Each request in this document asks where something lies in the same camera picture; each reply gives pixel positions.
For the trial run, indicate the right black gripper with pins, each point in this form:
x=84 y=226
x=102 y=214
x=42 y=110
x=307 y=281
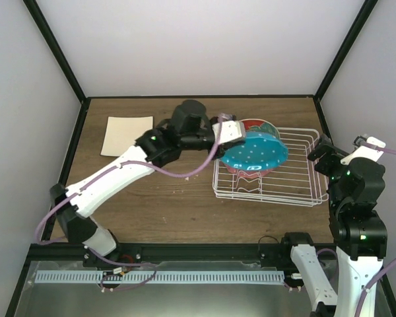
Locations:
x=323 y=166

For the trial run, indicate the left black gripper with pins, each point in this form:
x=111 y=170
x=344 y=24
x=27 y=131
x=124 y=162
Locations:
x=218 y=151

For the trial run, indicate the white wire dish rack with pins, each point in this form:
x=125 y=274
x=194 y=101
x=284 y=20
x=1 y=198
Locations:
x=293 y=183

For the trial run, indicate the red teal flower plate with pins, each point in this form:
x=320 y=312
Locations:
x=262 y=127

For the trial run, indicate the pink dotted scalloped plate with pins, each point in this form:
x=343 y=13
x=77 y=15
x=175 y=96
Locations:
x=248 y=174

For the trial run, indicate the blue dotted scalloped plate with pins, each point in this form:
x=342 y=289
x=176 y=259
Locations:
x=260 y=151

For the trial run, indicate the beige square plate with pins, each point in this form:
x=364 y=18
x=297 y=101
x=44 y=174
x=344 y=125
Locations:
x=121 y=133

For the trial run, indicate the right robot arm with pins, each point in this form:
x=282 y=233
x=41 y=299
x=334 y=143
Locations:
x=360 y=236

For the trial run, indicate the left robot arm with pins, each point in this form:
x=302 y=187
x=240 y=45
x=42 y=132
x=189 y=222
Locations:
x=188 y=129

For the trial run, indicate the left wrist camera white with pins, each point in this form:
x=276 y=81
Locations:
x=229 y=132

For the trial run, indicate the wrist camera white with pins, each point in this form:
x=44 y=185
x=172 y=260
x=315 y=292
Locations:
x=367 y=147
x=229 y=132

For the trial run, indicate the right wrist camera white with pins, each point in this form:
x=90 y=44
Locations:
x=367 y=147

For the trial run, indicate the white slotted cable duct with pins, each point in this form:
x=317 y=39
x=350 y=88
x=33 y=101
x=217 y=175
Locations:
x=163 y=277

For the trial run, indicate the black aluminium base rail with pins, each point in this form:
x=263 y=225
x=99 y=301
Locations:
x=155 y=253

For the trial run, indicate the black enclosure frame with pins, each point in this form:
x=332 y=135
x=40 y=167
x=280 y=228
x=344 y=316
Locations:
x=43 y=26

